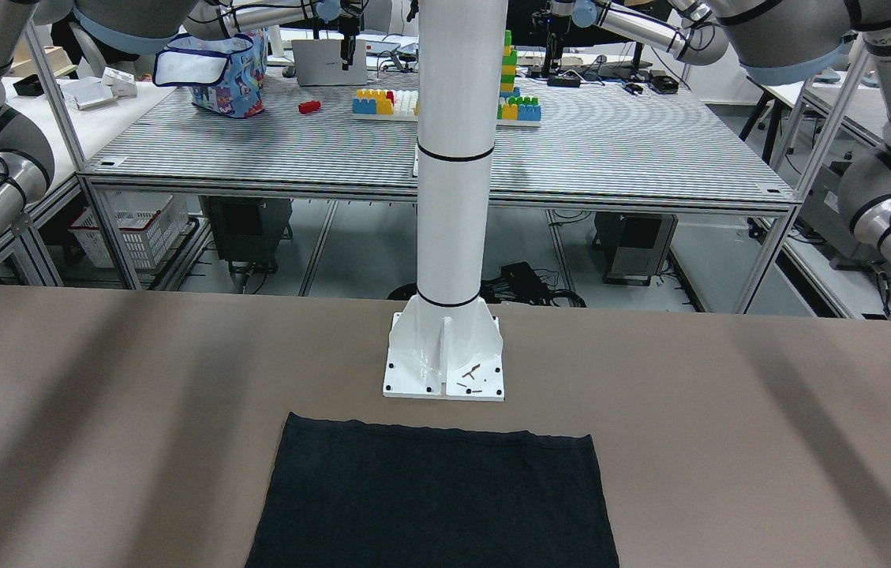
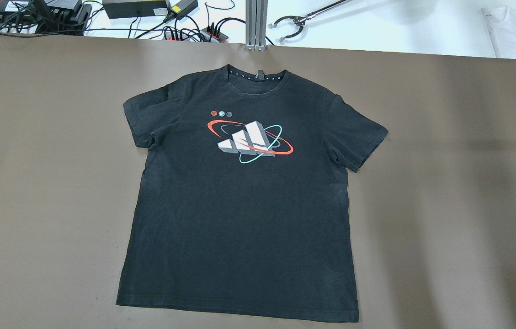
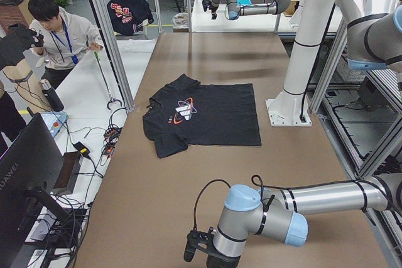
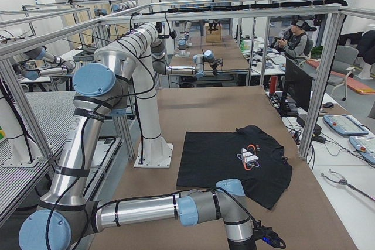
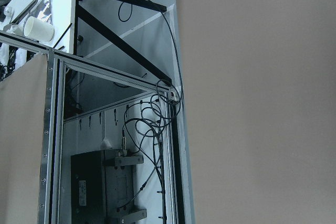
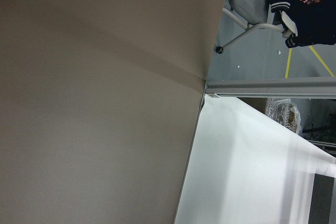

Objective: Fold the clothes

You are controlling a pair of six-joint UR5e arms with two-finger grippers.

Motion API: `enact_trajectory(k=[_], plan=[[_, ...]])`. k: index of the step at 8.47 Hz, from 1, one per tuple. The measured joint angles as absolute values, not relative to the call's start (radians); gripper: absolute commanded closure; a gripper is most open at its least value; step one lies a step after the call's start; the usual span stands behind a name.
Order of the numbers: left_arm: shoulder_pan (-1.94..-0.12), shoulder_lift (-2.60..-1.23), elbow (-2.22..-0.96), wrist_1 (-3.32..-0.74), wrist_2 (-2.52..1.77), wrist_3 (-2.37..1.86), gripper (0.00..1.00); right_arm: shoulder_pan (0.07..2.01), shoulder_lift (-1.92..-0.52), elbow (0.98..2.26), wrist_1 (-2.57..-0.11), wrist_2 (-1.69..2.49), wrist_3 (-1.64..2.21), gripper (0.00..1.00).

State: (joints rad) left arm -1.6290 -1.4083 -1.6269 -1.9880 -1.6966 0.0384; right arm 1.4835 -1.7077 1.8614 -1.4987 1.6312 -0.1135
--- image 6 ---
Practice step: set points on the white cloth on side table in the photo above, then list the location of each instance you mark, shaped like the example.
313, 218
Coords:
246, 168

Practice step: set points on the plastic wrapped cardboard box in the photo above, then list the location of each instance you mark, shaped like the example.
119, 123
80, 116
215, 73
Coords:
285, 112

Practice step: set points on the grey office chair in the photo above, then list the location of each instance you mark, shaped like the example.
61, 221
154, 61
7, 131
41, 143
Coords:
250, 15

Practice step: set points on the dark varsity jacket with patches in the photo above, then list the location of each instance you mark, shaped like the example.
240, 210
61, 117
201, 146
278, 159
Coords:
309, 22

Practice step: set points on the aluminium frame post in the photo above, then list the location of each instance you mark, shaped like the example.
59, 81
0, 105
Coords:
303, 88

